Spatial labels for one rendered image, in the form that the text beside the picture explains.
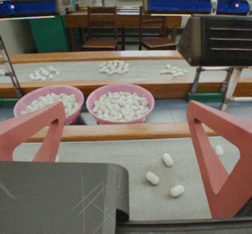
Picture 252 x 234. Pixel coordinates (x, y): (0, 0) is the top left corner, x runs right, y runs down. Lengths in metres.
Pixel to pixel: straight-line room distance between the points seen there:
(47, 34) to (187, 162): 2.97
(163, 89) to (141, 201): 0.55
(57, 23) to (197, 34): 2.89
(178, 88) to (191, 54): 0.58
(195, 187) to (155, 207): 0.12
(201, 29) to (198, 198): 0.37
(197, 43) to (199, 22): 0.03
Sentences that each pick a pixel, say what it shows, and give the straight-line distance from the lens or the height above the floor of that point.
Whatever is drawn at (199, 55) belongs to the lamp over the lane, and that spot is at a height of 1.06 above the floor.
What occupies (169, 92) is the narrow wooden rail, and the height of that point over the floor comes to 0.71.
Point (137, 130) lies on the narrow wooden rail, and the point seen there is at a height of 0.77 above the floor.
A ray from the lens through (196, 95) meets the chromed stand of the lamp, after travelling 0.88.
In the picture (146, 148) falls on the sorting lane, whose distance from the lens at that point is 0.54.
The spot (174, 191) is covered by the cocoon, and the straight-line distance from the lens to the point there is 0.45.
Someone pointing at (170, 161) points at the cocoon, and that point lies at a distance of 0.50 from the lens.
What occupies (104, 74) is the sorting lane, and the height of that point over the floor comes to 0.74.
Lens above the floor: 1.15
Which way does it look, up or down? 36 degrees down
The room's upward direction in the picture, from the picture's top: straight up
